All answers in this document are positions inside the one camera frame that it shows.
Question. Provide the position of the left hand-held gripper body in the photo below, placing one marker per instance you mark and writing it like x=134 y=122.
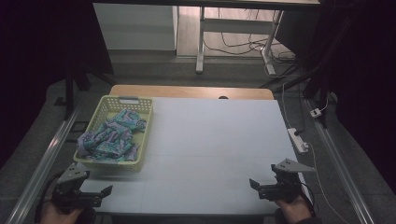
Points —
x=70 y=193

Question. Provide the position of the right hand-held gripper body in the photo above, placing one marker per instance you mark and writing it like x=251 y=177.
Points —
x=281 y=186

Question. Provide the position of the teal purple patterned cloth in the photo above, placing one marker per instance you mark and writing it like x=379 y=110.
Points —
x=113 y=137

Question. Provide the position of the pale yellow plastic basket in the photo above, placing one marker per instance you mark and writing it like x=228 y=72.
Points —
x=144 y=130

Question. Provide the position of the person's left hand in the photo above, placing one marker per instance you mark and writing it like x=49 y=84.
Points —
x=57 y=217

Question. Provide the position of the person's right hand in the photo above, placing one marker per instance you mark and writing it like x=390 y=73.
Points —
x=295 y=211

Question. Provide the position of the white power strip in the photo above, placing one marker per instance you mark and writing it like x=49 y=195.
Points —
x=298 y=140

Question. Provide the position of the white table mat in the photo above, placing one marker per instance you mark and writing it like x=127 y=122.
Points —
x=218 y=149

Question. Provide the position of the small white adapter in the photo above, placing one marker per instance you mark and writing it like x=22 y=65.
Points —
x=315 y=113

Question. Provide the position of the black metal stand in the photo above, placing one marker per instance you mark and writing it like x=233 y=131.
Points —
x=320 y=77
x=69 y=90

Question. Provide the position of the metal floor rail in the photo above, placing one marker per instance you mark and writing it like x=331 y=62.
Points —
x=342 y=168
x=40 y=171

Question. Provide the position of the white desk frame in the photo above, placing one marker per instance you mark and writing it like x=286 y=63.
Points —
x=236 y=25

